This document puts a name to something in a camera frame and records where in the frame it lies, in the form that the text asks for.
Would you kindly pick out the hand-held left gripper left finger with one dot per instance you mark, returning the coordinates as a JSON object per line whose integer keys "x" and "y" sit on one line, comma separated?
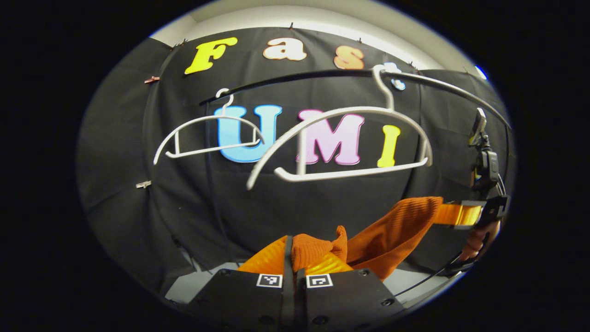
{"x": 288, "y": 299}

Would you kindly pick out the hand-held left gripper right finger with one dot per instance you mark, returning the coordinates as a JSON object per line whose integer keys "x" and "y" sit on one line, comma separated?
{"x": 300, "y": 304}

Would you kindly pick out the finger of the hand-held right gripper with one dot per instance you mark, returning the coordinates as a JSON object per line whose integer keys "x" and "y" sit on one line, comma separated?
{"x": 495, "y": 210}

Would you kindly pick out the white plastic clothes hanger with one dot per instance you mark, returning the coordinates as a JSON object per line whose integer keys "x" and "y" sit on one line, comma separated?
{"x": 350, "y": 172}
{"x": 207, "y": 150}

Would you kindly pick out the black metal clothes rack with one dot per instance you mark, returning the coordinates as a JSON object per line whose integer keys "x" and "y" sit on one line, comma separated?
{"x": 322, "y": 73}

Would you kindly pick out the black backdrop cloth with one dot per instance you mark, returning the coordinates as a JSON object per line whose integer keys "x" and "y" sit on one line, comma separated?
{"x": 322, "y": 207}

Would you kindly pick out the white cloth clip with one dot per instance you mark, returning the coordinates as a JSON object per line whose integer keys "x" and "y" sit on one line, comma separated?
{"x": 143, "y": 184}

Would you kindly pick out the red cloth clip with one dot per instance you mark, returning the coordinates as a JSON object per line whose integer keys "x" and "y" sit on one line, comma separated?
{"x": 151, "y": 80}

